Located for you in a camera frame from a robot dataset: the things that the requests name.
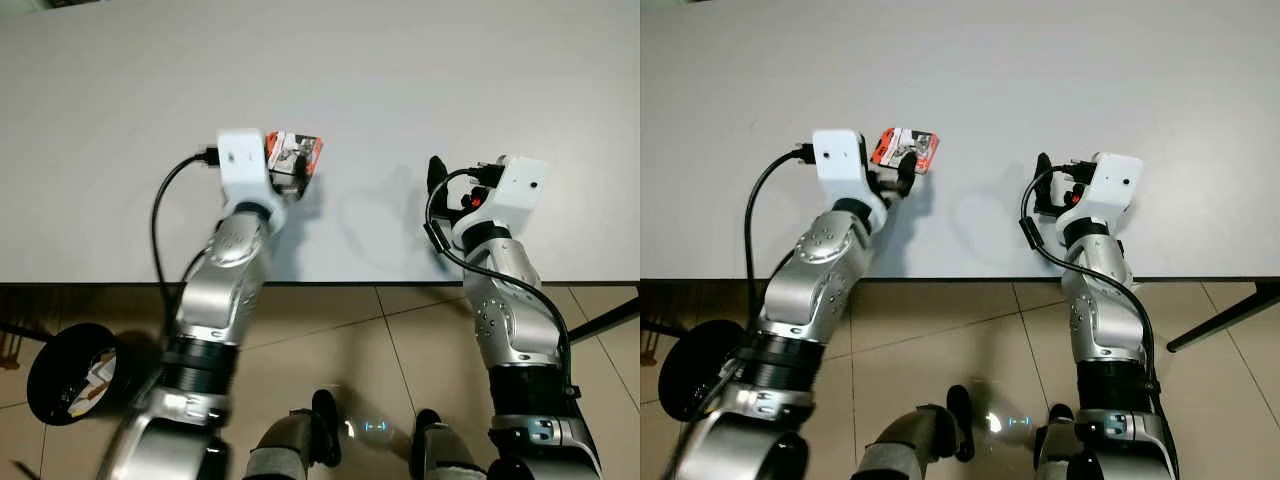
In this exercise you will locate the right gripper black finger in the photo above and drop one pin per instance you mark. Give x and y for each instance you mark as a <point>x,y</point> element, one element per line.
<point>437,175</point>
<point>1043,180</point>

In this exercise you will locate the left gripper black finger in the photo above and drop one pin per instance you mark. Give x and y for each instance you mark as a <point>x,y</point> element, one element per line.
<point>305,180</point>
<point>906,180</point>

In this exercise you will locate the red printed card packet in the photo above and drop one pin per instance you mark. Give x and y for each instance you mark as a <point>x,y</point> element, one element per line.
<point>910,145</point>
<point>290,150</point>

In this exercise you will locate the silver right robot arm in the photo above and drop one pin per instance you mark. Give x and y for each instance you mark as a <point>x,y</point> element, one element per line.
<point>510,320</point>
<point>1105,320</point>

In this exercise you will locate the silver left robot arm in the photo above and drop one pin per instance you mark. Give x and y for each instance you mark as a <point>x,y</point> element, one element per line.
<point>225,290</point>
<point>820,290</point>

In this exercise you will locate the black round rubbish bin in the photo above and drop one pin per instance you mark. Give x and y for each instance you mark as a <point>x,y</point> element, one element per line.
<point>50,375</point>
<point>685,370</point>

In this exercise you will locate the black table leg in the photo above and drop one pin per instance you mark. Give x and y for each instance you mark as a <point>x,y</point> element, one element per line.
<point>660,326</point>
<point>1220,320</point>
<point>600,322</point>
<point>20,331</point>

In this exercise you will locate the white carton box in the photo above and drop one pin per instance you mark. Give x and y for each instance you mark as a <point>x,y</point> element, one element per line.
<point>100,368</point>

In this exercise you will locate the grey left robot leg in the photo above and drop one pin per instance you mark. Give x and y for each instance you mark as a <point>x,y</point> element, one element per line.
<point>900,445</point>
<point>280,445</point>

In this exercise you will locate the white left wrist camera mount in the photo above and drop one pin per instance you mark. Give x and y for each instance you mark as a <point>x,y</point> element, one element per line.
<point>840,160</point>
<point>245,160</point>

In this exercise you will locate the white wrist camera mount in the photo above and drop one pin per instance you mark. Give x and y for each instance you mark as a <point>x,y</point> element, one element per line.
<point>245,160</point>
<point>520,190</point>
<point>840,160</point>
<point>1115,185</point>

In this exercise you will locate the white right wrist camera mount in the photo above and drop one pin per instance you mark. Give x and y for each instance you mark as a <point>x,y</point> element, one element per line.
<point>520,190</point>
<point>1115,185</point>

